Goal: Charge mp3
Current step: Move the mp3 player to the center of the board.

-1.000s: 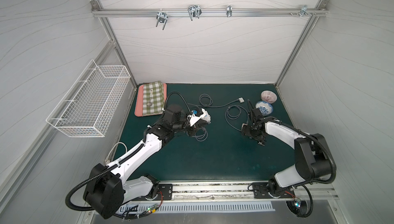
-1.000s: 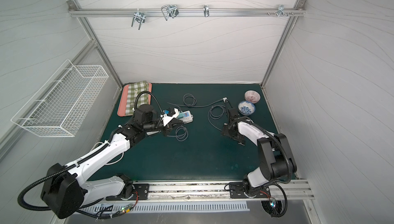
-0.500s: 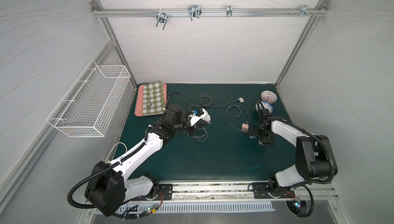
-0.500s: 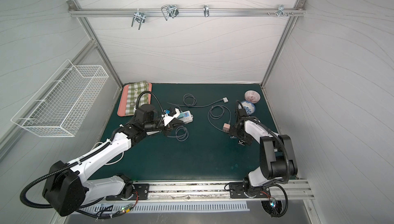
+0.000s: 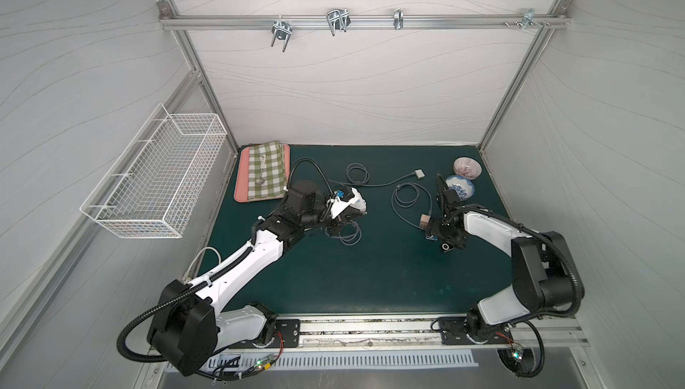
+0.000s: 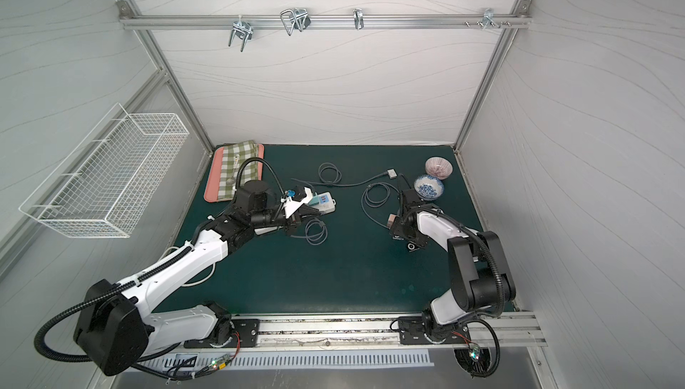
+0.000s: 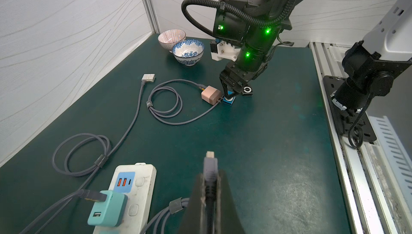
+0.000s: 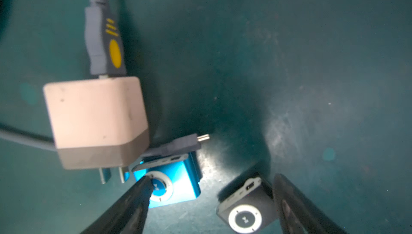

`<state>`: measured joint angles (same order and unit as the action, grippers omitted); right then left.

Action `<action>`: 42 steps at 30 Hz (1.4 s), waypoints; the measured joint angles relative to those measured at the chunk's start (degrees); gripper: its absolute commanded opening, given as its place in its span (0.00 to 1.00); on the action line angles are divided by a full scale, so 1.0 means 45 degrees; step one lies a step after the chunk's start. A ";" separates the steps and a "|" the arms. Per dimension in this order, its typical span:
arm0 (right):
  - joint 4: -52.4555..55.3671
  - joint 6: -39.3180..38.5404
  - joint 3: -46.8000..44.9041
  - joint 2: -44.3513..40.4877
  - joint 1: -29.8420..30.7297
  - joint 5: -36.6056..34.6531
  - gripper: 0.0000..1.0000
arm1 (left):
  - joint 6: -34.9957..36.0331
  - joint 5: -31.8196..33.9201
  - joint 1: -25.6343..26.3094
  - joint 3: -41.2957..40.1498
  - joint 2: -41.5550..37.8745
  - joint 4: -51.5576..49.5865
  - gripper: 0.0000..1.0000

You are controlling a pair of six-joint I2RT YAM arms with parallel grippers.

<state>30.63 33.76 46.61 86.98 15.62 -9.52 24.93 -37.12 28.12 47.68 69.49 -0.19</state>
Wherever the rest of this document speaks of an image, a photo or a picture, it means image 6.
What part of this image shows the pink striped bowl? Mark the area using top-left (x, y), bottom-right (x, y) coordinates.
top-left (425, 157), bottom-right (453, 180)

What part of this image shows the metal crossbar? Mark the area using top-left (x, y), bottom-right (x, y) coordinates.
top-left (120, 9), bottom-right (533, 31)

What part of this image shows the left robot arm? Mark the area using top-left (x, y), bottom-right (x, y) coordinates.
top-left (34, 177), bottom-right (320, 376)

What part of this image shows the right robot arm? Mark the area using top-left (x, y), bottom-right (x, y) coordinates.
top-left (389, 189), bottom-right (516, 338)

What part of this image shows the white power strip cord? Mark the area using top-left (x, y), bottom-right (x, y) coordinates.
top-left (159, 244), bottom-right (218, 287)

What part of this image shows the green checkered cloth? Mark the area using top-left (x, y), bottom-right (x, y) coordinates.
top-left (218, 140), bottom-right (260, 202)

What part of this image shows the blue patterned bowl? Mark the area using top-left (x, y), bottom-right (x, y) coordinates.
top-left (414, 174), bottom-right (444, 201)

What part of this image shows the white wire basket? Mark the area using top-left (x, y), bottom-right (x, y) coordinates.
top-left (19, 104), bottom-right (189, 239)

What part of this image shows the aluminium front rail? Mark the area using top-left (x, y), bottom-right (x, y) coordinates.
top-left (106, 311), bottom-right (548, 355)

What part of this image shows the pink tray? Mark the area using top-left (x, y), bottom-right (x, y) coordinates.
top-left (203, 143), bottom-right (265, 203)

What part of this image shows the white colourful power strip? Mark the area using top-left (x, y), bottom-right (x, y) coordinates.
top-left (308, 192), bottom-right (336, 215)

